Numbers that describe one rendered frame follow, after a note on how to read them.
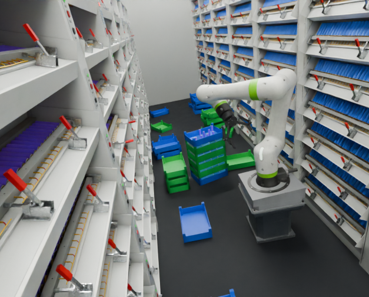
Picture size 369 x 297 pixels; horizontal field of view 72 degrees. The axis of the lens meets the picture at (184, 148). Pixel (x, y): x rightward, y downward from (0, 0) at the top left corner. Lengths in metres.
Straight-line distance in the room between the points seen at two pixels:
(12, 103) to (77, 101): 0.41
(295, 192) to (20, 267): 1.43
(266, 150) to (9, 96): 1.32
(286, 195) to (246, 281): 0.53
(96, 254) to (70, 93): 0.45
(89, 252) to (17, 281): 0.30
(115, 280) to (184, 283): 0.86
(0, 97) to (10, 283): 0.23
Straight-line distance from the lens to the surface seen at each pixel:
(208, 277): 1.67
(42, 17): 0.82
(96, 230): 0.72
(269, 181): 1.62
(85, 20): 1.51
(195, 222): 1.99
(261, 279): 1.66
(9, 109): 0.43
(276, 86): 1.37
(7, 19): 0.85
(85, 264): 0.65
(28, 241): 0.44
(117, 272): 0.88
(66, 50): 0.81
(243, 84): 1.44
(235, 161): 2.69
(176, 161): 2.49
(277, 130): 1.64
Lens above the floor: 1.33
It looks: 25 degrees down
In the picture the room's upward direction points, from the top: 10 degrees counter-clockwise
